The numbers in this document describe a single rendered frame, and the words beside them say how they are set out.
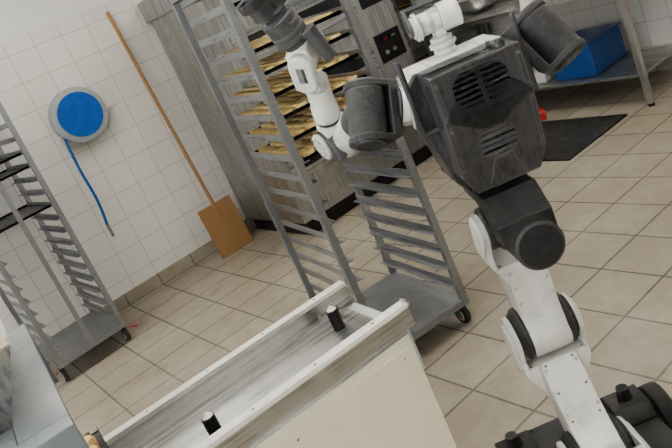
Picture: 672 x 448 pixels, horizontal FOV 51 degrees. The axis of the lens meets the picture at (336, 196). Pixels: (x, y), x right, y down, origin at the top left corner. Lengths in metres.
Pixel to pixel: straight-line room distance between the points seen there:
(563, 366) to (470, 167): 0.68
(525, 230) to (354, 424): 0.57
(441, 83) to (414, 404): 0.75
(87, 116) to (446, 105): 4.18
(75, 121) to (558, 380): 4.15
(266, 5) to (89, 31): 4.06
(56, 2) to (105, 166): 1.23
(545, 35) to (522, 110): 0.22
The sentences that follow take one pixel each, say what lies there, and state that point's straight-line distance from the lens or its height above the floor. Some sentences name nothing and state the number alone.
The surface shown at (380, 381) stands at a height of 0.78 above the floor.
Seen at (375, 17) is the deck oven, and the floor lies 1.22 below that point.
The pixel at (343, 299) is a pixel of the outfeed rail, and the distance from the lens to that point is 1.92.
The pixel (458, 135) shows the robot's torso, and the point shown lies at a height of 1.24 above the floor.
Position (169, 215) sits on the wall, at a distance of 5.75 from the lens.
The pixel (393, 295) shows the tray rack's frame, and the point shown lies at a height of 0.15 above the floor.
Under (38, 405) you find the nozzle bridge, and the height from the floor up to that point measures 1.18.
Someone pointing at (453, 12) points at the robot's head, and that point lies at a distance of 1.64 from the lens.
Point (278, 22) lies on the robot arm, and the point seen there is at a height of 1.59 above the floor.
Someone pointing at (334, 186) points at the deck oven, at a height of 0.24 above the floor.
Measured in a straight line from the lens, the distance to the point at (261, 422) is 1.56.
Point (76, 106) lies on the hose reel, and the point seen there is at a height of 1.51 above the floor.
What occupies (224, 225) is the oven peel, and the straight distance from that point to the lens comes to 5.64.
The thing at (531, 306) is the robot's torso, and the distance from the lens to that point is 1.89.
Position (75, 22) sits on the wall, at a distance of 5.65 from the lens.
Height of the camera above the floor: 1.64
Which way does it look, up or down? 16 degrees down
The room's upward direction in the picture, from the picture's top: 24 degrees counter-clockwise
